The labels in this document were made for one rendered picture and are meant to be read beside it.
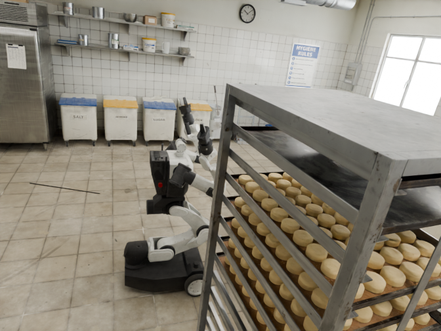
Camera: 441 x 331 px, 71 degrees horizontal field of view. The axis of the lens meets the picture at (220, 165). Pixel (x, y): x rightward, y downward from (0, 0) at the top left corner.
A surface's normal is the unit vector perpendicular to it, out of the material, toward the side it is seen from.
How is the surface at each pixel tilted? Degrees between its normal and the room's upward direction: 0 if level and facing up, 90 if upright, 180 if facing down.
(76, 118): 92
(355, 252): 90
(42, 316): 0
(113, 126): 92
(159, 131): 93
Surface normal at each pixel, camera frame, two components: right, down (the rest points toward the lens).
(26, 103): 0.31, 0.40
